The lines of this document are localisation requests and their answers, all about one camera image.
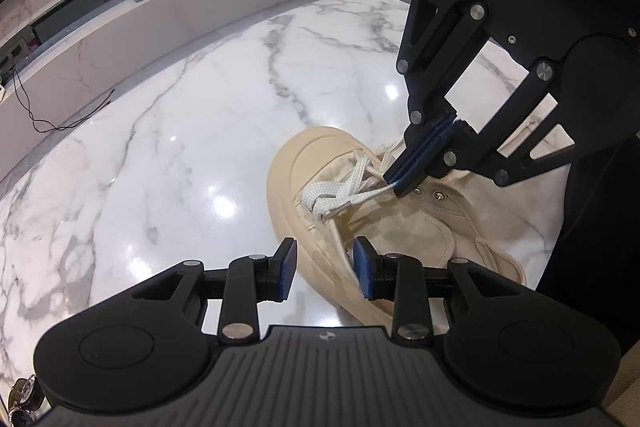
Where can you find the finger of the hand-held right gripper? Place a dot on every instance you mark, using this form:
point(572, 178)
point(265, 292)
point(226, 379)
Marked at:
point(452, 159)
point(420, 142)

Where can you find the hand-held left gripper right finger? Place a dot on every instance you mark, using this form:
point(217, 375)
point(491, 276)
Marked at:
point(361, 269)

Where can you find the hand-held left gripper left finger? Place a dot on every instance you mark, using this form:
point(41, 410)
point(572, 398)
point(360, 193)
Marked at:
point(288, 269)

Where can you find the white shoelace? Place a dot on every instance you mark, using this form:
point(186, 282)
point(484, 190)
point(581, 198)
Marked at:
point(325, 199)

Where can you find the beige canvas shoe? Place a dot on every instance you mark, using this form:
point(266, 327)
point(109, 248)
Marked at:
point(300, 167)

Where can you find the person's dark clothing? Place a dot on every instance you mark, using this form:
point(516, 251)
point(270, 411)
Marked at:
point(600, 232)

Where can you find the white marble TV cabinet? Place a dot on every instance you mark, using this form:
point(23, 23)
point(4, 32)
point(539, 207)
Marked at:
point(200, 17)

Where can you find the beige cloth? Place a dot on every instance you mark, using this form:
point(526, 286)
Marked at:
point(622, 387)

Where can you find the wrist watch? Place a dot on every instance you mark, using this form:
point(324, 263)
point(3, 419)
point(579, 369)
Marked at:
point(25, 399)

